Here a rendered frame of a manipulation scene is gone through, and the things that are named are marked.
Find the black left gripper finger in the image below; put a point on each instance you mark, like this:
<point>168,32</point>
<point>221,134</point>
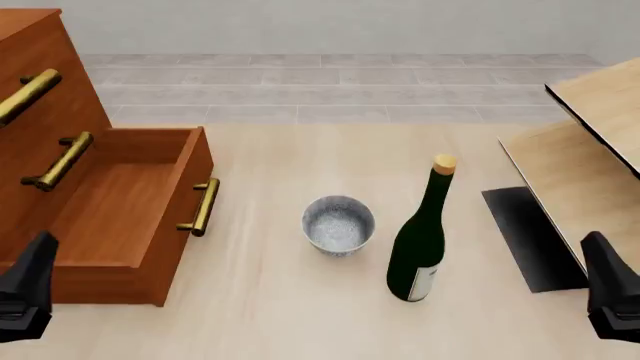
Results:
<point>35,270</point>

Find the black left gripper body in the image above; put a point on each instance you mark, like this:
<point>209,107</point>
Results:
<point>20,320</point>

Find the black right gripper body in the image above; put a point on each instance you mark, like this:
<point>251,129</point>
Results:
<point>617,322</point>

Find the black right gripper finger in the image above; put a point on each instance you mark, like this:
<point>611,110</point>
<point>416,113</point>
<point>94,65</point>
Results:
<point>610,277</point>

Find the wooden cabinet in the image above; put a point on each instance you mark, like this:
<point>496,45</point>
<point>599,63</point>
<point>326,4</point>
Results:
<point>35,41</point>

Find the grey speckled bowl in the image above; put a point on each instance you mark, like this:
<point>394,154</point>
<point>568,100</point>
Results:
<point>337,228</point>

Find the open wooden drawer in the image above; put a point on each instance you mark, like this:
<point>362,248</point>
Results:
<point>110,195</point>

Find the closed wooden drawer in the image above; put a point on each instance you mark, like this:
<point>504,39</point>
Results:
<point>55,101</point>
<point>25,157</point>

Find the pale wooden rack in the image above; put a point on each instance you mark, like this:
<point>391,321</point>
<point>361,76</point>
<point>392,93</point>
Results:
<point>575,168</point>

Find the dark green wine bottle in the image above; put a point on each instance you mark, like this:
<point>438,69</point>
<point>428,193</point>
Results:
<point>417,247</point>

